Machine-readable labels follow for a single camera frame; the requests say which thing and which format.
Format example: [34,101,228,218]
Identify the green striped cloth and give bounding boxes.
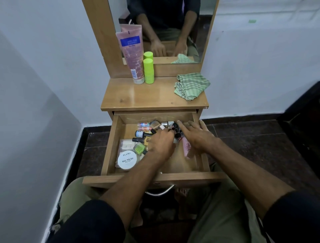
[174,73,211,101]

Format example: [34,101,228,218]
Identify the wooden drawer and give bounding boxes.
[82,110,228,190]

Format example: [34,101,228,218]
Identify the pile of nail polish bottles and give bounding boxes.
[135,120,184,141]

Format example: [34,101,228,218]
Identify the person's right hand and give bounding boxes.
[177,119,215,157]

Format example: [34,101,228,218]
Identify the pink cosmetic lotion tube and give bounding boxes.
[116,27,145,85]

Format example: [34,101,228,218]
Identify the dressing table mirror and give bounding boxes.
[107,0,217,64]

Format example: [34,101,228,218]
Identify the clear plastic compartment box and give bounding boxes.
[115,139,145,169]

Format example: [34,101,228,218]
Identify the white nail polish remover jar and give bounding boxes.
[117,150,138,171]

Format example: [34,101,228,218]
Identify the person's left forearm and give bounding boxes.
[100,153,173,230]

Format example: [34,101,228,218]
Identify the green square polish bottle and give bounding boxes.
[133,142,148,155]

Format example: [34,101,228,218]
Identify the person's black left sleeve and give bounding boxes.
[46,199,125,243]

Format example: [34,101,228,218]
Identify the person's right forearm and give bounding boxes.
[197,139,295,220]

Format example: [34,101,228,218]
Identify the person's black right sleeve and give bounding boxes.
[262,190,320,243]

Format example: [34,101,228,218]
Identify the person's black sleeve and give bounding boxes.
[46,199,125,243]
[262,190,320,243]

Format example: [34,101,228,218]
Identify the pink spray bottle white cap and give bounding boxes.
[182,136,195,159]

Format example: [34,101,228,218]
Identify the yellow square polish bottle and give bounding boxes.
[132,136,153,147]

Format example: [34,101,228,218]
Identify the lime green bottle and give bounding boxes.
[143,58,155,84]

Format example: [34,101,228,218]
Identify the person's left hand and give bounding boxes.
[147,128,177,163]

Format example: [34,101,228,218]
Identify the wooden dressing table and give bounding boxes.
[82,0,220,120]

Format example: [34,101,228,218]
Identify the dark red stool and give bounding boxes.
[129,220,197,243]

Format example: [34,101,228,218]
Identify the person's olive green trousers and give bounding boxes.
[51,163,268,243]

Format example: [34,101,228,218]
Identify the person's left foot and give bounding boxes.
[130,205,143,228]

